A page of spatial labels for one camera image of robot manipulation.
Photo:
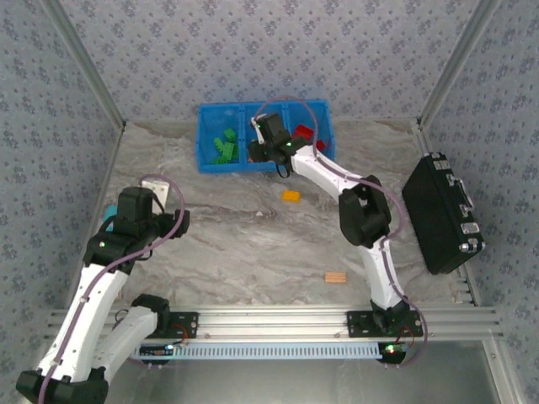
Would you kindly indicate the aluminium frame leg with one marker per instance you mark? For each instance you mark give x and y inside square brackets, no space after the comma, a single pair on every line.
[499,370]

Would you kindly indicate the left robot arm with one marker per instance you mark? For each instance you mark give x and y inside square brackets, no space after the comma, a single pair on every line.
[92,311]

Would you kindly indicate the black hard case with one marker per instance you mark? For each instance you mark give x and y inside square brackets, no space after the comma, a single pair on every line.
[438,189]

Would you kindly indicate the light blue slotted duct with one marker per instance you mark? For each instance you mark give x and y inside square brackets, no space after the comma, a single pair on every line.
[269,350]

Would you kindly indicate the small wooden block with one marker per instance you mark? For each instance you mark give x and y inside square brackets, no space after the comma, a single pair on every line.
[335,277]

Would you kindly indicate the blue three-compartment bin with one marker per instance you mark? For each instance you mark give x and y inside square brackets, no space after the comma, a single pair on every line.
[210,167]

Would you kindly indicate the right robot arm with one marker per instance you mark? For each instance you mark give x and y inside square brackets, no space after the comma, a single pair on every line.
[324,172]

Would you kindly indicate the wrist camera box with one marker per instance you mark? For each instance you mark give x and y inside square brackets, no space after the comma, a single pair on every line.
[256,126]
[158,189]

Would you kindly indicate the red lego brick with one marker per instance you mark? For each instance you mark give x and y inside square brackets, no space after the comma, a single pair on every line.
[304,131]
[321,145]

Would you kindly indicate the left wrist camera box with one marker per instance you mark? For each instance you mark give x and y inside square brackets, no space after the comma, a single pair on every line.
[158,189]

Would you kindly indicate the small circuit board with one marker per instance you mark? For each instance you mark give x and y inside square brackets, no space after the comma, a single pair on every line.
[156,350]
[393,349]

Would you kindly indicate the aluminium frame post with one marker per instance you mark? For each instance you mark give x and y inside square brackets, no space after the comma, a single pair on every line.
[455,63]
[87,63]

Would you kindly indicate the teal cylinder object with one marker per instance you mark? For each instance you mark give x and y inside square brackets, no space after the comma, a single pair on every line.
[110,212]

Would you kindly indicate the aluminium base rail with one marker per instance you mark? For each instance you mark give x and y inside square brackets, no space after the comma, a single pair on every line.
[269,324]

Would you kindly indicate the green lego brick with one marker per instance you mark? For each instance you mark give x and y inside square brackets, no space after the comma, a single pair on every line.
[229,134]
[218,144]
[228,150]
[220,160]

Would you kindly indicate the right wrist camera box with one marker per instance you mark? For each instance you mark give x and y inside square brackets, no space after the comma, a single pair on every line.
[256,126]

